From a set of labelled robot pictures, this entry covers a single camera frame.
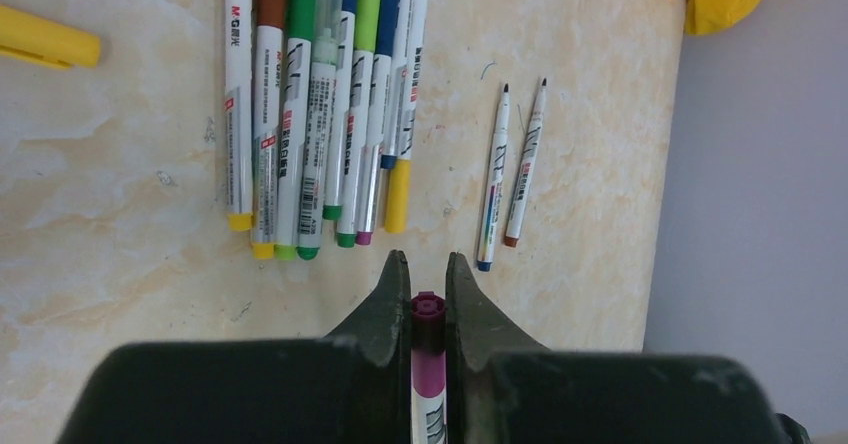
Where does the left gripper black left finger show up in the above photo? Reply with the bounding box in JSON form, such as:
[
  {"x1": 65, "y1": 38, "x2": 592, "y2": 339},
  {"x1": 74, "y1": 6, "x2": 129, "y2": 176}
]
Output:
[{"x1": 59, "y1": 250, "x2": 411, "y2": 443}]

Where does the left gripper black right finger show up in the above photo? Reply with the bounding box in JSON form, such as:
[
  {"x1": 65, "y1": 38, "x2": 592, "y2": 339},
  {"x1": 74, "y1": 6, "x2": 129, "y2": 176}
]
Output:
[{"x1": 445, "y1": 253, "x2": 792, "y2": 443}]

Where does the yellow pen cap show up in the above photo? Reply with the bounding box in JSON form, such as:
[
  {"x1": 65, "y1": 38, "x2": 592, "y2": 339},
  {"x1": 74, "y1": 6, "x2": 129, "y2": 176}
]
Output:
[{"x1": 1, "y1": 5, "x2": 101, "y2": 70}]

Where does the marker, navy cap, green end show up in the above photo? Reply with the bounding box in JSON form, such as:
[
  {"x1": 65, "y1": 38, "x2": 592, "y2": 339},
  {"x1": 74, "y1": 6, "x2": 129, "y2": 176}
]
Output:
[{"x1": 323, "y1": 0, "x2": 357, "y2": 221}]

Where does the marker, brown cap, yellow end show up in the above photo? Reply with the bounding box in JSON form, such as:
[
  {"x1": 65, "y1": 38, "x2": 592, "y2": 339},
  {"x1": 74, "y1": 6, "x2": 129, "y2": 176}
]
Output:
[{"x1": 251, "y1": 0, "x2": 288, "y2": 260}]

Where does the marker, purple cap, yellow end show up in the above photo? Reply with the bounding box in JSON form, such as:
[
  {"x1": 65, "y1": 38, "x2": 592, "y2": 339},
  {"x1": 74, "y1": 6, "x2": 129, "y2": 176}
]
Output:
[{"x1": 223, "y1": 0, "x2": 254, "y2": 232}]

